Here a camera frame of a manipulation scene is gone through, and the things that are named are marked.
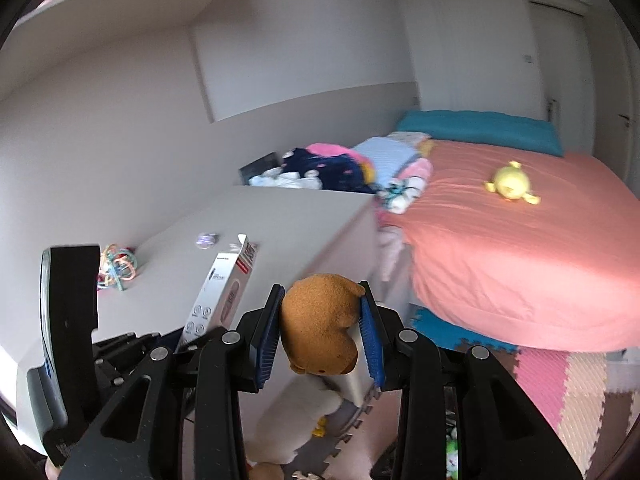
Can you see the light blue folded blanket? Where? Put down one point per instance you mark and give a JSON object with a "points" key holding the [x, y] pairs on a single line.
{"points": [[387, 157]]}

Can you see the bright pink cloth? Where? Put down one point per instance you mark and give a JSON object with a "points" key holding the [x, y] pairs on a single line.
{"points": [[325, 149]]}

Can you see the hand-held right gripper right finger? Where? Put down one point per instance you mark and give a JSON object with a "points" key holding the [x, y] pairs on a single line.
{"points": [[372, 345]]}

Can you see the green and white plush toy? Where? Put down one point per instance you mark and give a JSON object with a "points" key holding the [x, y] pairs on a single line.
{"points": [[451, 455]]}

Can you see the tan plush toy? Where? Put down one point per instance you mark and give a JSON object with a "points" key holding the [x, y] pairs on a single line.
{"points": [[267, 472]]}

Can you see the navy patterned clothing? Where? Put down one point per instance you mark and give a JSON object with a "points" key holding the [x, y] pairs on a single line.
{"points": [[330, 170]]}

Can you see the yellow plush toy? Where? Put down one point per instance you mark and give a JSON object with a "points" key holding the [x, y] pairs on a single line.
{"points": [[510, 182]]}

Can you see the white patterned cloth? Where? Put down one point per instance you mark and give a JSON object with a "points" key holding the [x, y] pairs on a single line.
{"points": [[407, 136]]}

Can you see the foam floor mat tiles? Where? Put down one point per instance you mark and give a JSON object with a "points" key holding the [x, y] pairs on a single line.
{"points": [[545, 385]]}

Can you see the bed with pink sheet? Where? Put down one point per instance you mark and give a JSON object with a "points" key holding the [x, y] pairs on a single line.
{"points": [[500, 250]]}

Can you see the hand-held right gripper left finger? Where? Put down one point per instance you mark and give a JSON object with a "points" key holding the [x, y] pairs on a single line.
{"points": [[267, 340]]}

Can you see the pale pink hanging cloth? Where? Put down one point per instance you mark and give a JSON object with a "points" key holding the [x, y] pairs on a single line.
{"points": [[392, 255]]}

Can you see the yellow cloth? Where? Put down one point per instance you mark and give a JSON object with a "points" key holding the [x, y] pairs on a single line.
{"points": [[426, 148]]}

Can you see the white wall shelf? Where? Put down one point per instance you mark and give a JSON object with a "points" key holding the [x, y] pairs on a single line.
{"points": [[100, 15]]}

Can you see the small yellow toy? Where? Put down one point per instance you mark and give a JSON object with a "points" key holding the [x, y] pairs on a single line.
{"points": [[320, 426]]}

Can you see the white crumpled clothes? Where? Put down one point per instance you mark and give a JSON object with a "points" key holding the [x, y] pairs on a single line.
{"points": [[280, 180]]}

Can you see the white and teal small toy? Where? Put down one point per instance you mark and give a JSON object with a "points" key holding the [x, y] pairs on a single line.
{"points": [[400, 197]]}

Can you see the pale pink folded cloth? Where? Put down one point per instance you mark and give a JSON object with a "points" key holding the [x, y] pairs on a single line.
{"points": [[415, 170]]}

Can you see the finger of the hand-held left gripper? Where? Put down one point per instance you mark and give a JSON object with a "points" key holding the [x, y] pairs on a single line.
{"points": [[125, 347]]}

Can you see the teal pillow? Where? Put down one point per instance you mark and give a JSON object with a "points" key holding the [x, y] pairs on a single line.
{"points": [[475, 127]]}

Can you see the white door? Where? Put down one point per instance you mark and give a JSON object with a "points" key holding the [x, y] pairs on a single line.
{"points": [[562, 60]]}

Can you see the white cardboard box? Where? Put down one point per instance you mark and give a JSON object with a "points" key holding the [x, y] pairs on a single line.
{"points": [[220, 285]]}

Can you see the brown plush bear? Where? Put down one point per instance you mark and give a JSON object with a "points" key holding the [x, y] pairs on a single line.
{"points": [[320, 320]]}

